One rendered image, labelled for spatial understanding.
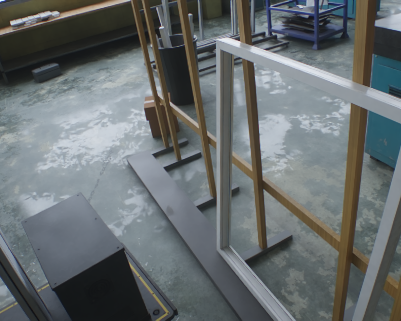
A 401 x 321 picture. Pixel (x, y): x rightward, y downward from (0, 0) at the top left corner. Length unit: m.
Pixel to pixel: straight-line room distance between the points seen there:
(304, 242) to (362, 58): 1.69
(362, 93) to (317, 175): 2.13
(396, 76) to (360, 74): 1.73
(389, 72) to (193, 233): 1.88
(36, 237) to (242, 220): 1.57
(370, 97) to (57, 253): 1.42
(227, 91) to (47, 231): 1.16
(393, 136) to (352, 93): 2.00
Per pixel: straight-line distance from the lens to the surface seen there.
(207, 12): 9.10
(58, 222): 2.00
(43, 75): 7.21
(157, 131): 4.19
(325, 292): 2.50
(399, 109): 1.20
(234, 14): 6.67
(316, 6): 6.20
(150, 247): 2.88
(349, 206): 1.66
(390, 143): 3.31
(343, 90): 1.32
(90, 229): 1.87
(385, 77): 3.14
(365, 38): 1.31
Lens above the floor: 2.00
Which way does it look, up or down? 32 degrees down
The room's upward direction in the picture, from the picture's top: 10 degrees counter-clockwise
